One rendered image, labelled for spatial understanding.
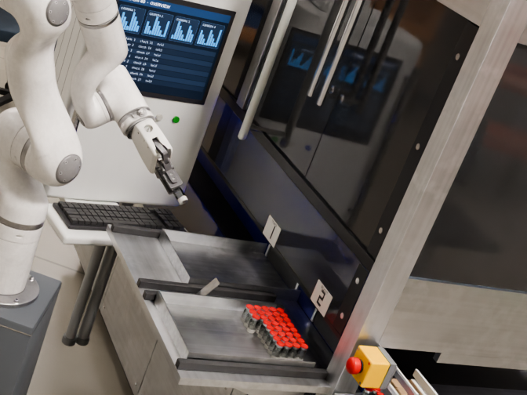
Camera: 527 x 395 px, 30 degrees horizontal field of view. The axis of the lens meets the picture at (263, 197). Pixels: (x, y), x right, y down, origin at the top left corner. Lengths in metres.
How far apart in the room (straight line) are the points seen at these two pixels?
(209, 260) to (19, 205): 0.73
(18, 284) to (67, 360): 1.45
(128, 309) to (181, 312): 1.20
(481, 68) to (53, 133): 0.91
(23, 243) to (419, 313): 0.94
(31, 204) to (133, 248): 0.53
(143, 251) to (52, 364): 1.12
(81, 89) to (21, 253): 0.39
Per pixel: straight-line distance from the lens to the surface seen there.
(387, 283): 2.29
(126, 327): 3.66
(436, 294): 2.39
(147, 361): 3.46
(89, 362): 3.80
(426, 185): 2.20
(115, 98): 2.31
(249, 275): 2.78
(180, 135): 3.10
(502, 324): 2.57
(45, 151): 2.13
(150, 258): 2.68
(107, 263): 3.38
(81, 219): 2.89
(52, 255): 4.43
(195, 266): 2.71
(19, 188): 2.26
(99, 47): 2.19
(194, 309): 2.51
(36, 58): 2.04
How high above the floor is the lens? 2.07
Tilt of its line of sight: 21 degrees down
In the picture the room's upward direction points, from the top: 21 degrees clockwise
